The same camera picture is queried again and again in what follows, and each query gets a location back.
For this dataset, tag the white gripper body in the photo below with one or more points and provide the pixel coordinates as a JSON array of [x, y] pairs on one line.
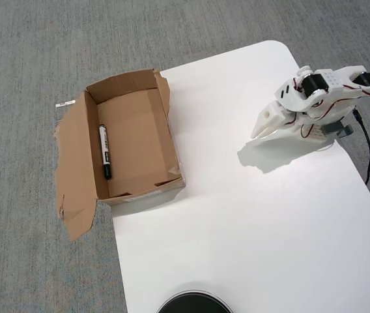
[[267, 117]]

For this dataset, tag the white fixed gripper finger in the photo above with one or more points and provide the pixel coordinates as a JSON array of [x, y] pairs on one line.
[[261, 126]]

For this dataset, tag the white moving gripper finger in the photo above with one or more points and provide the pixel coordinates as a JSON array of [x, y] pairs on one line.
[[269, 131]]

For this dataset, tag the black and white marker pen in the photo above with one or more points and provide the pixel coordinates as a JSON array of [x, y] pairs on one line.
[[105, 153]]

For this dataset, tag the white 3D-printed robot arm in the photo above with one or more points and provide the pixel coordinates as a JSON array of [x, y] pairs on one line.
[[333, 80]]

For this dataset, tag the open brown cardboard box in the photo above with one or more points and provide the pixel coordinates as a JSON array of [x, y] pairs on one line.
[[133, 146]]

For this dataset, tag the grey table clamp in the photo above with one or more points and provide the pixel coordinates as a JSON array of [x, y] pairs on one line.
[[333, 128]]

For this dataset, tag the black round disc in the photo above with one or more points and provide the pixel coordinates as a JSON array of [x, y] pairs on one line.
[[194, 303]]

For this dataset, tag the white paper label strip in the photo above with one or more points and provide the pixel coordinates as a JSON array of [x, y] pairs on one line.
[[65, 104]]

